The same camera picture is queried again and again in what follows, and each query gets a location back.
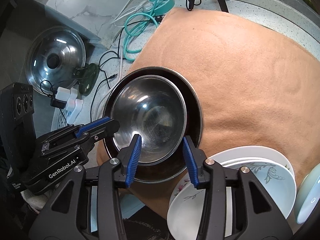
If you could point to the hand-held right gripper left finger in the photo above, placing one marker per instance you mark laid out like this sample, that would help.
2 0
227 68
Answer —
133 157

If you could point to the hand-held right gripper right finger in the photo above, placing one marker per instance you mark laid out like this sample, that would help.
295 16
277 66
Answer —
191 160

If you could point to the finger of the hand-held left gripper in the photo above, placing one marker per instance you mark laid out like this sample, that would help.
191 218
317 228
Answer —
95 126

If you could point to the floral print plate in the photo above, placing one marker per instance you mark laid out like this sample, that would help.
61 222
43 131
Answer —
180 186

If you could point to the red bowl steel interior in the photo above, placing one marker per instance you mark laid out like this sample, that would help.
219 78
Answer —
150 115

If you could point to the large steel bowl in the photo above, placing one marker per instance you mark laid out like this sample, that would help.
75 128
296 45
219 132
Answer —
192 110

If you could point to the white plate grey leaf print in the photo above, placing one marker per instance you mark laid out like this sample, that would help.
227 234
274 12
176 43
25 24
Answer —
185 215

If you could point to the pale green bowl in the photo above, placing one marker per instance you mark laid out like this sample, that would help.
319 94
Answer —
310 195

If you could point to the white power strip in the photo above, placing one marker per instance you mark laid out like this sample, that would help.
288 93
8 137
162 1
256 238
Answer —
75 105

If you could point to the white cloth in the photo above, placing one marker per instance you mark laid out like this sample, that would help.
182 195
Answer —
35 201

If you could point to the black power adapter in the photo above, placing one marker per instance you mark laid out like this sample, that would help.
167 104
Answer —
57 103

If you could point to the green plastic holder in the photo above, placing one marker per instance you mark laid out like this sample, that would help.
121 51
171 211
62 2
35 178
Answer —
88 82

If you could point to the white charger plug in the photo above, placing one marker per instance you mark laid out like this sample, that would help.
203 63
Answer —
62 93

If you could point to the steel pot lid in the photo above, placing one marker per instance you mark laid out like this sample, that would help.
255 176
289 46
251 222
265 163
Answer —
65 52

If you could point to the orange towel mat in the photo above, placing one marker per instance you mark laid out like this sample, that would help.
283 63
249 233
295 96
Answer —
237 80

